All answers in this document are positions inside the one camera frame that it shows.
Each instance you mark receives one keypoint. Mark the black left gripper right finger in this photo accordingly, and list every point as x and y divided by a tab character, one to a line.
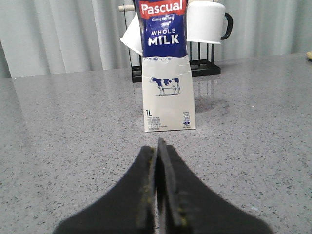
187	206

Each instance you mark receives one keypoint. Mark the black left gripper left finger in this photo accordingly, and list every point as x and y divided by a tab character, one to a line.
128	208

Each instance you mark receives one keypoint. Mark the Pascual whole milk carton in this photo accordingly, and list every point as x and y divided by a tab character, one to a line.
167	84

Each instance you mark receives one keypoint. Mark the yellow object at table edge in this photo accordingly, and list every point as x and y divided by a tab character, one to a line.
309	55

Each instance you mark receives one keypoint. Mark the black wire mug rack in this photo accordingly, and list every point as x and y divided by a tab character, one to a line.
199	67

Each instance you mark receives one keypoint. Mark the white mug black handle left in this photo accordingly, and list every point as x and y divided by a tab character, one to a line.
132	36

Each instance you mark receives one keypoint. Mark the white mug black handle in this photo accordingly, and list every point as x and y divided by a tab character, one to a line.
207	22
132	36

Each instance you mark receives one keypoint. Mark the white mug black handle right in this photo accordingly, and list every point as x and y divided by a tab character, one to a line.
207	22

